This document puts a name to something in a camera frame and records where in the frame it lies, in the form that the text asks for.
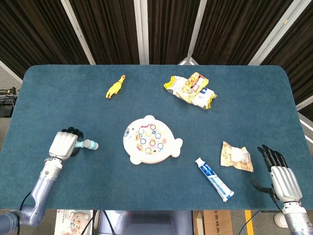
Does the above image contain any yellow rubber chicken toy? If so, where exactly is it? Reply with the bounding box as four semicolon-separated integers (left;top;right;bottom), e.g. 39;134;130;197
105;74;127;99

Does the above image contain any toy box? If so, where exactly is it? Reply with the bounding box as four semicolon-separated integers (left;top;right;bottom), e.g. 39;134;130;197
54;209;94;235

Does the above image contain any black electronics with cables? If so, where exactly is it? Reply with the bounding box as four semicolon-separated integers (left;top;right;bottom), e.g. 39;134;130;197
0;87;18;117

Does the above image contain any yellow biscuit pack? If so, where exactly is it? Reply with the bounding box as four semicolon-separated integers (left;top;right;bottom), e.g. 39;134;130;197
178;71;210;103

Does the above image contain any crumpled snack bag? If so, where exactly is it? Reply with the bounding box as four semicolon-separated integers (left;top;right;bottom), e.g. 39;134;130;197
220;141;254;173

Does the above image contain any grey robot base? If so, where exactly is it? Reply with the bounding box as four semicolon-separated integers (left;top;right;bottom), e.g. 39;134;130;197
97;210;194;235

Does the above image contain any yellow white snack bag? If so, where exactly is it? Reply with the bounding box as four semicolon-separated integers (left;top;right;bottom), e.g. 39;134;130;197
163;75;218;110

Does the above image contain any white light stand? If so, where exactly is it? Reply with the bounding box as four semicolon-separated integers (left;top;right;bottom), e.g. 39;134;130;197
178;0;208;66

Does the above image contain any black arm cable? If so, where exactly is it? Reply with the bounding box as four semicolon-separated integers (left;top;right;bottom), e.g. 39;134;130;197
19;190;34;214

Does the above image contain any blue felt table mat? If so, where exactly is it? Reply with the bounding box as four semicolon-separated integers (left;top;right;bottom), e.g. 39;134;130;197
0;64;313;211

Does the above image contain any teal toy hammer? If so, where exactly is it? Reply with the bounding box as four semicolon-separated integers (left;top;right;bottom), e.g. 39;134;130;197
74;139;99;151

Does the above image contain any white frame pole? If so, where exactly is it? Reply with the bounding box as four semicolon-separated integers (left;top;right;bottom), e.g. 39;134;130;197
133;0;150;65
248;0;306;66
295;96;313;111
0;60;23;84
60;0;96;65

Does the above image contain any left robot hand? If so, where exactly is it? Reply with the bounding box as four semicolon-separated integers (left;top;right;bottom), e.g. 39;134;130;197
48;126;84;161

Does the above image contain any white round floor object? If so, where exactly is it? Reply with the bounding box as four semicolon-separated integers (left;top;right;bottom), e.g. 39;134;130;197
273;212;288;228

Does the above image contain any brown cardboard box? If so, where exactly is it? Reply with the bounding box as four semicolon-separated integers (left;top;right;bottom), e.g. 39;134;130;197
193;210;233;235

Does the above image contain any white fish-shaped toy board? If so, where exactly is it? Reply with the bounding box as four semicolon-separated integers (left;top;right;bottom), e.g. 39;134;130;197
123;115;184;165

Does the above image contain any blue white toothpaste tube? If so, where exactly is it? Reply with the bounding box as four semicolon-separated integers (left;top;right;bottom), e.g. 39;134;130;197
195;157;235;202

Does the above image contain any thin blue cable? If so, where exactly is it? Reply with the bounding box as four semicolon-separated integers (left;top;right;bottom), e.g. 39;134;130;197
240;210;260;235

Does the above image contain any dark brown curtain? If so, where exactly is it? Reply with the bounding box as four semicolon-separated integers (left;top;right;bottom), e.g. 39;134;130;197
0;0;313;120

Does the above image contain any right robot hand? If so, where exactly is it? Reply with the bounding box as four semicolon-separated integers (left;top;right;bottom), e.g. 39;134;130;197
251;144;304;204

